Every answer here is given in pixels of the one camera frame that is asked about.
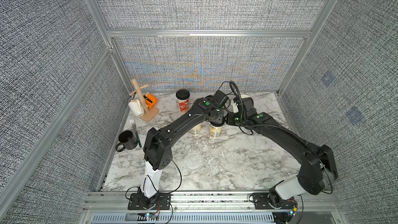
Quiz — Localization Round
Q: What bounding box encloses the cream paper cup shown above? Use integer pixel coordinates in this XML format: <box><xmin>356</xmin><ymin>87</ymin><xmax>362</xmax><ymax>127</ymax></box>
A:
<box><xmin>190</xmin><ymin>124</ymin><xmax>202</xmax><ymax>136</ymax></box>
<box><xmin>209</xmin><ymin>125</ymin><xmax>222</xmax><ymax>139</ymax></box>

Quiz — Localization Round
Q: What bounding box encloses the red paper milk tea cup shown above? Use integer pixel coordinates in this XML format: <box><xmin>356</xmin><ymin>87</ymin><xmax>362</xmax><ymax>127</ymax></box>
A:
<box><xmin>178</xmin><ymin>99</ymin><xmax>189</xmax><ymax>114</ymax></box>

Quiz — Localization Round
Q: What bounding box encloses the white leak-proof paper disc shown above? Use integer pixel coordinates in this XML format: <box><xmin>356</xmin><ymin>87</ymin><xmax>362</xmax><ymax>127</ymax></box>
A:
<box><xmin>183</xmin><ymin>152</ymin><xmax>203</xmax><ymax>171</ymax></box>

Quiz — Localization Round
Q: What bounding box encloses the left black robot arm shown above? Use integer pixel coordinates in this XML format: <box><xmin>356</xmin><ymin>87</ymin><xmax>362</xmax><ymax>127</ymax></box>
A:
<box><xmin>137</xmin><ymin>93</ymin><xmax>228</xmax><ymax>203</ymax></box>

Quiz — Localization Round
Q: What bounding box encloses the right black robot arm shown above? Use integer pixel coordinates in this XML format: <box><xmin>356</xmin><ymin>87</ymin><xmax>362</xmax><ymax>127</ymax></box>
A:
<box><xmin>224</xmin><ymin>113</ymin><xmax>338</xmax><ymax>202</ymax></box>

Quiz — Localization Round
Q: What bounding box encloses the orange mug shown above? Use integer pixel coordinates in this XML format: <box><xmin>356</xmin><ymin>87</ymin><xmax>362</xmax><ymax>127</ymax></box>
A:
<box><xmin>144</xmin><ymin>92</ymin><xmax>158</xmax><ymax>109</ymax></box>

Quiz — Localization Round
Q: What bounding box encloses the wooden mug tree stand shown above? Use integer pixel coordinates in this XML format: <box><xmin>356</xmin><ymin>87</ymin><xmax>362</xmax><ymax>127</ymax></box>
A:
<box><xmin>131</xmin><ymin>79</ymin><xmax>159</xmax><ymax>122</ymax></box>

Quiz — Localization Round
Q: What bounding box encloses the white mug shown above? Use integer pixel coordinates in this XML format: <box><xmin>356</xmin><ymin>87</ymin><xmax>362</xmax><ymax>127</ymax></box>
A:
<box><xmin>128</xmin><ymin>100</ymin><xmax>145</xmax><ymax>117</ymax></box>

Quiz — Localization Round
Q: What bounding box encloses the black mug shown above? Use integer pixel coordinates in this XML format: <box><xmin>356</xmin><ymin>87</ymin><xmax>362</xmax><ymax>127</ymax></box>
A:
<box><xmin>115</xmin><ymin>130</ymin><xmax>138</xmax><ymax>152</ymax></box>

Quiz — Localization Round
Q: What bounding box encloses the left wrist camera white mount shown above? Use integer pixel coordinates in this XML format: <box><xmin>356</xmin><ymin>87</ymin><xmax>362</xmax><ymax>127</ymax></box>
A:
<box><xmin>205</xmin><ymin>90</ymin><xmax>229</xmax><ymax>108</ymax></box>

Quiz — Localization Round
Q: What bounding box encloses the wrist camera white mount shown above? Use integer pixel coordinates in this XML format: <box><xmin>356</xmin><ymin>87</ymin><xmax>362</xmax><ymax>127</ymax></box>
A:
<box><xmin>205</xmin><ymin>90</ymin><xmax>229</xmax><ymax>108</ymax></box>
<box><xmin>232</xmin><ymin>97</ymin><xmax>258</xmax><ymax>119</ymax></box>

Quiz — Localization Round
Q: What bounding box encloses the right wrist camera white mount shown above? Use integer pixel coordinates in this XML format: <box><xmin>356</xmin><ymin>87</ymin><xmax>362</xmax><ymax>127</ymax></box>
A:
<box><xmin>232</xmin><ymin>97</ymin><xmax>258</xmax><ymax>119</ymax></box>

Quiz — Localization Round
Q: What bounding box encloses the silver fork green handle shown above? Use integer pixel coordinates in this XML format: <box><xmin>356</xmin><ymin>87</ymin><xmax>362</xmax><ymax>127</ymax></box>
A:
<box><xmin>130</xmin><ymin>119</ymin><xmax>142</xmax><ymax>148</ymax></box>

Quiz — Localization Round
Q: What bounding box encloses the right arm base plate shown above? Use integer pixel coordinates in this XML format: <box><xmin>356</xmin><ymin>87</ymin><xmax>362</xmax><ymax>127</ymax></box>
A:
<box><xmin>248</xmin><ymin>192</ymin><xmax>298</xmax><ymax>211</ymax></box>

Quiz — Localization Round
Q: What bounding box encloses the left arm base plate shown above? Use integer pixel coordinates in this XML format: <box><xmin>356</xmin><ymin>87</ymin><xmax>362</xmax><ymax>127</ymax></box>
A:
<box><xmin>127</xmin><ymin>190</ymin><xmax>172</xmax><ymax>211</ymax></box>

